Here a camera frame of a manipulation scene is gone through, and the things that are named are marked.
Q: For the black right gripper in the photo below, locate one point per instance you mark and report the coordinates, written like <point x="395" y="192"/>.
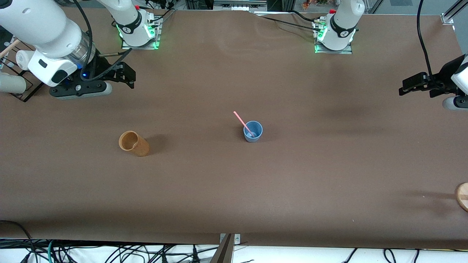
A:
<point x="99" y="67"/>

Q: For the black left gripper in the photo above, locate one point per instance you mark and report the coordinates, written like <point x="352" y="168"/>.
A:
<point x="446" y="76"/>

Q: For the pink chopstick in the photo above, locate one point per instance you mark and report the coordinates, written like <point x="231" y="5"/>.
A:
<point x="241" y="120"/>

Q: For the blue cup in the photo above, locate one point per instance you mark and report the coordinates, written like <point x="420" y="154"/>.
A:
<point x="256" y="137"/>

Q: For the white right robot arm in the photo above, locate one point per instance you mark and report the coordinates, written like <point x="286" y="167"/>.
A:
<point x="33" y="22"/>

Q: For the brown bamboo cup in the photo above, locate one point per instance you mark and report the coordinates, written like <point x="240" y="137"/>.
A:
<point x="142" y="148"/>

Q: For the white cylinder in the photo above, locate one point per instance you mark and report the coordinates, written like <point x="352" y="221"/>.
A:
<point x="12" y="83"/>

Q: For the wooden stick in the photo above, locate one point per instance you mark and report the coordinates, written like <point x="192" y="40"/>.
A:
<point x="11" y="46"/>

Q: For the round wooden disc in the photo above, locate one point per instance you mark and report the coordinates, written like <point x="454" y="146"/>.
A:
<point x="463" y="197"/>

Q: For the orange background clutter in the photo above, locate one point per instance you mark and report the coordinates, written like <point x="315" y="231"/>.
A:
<point x="314" y="3"/>

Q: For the grey metal box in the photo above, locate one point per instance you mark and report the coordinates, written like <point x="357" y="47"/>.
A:
<point x="237" y="5"/>

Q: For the brown table cover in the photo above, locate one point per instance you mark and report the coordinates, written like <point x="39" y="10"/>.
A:
<point x="234" y="182"/>

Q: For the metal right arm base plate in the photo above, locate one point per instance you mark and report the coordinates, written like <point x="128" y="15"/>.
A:
<point x="140" y="47"/>

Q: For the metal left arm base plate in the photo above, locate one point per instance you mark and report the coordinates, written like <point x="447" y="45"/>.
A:
<point x="334" y="52"/>

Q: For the aluminium frame profile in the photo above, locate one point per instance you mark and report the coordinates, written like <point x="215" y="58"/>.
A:
<point x="457" y="9"/>

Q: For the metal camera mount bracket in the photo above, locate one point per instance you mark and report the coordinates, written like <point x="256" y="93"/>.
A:
<point x="237" y="239"/>

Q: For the dark camera mount pole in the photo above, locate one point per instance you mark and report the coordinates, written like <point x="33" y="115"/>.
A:
<point x="223" y="254"/>

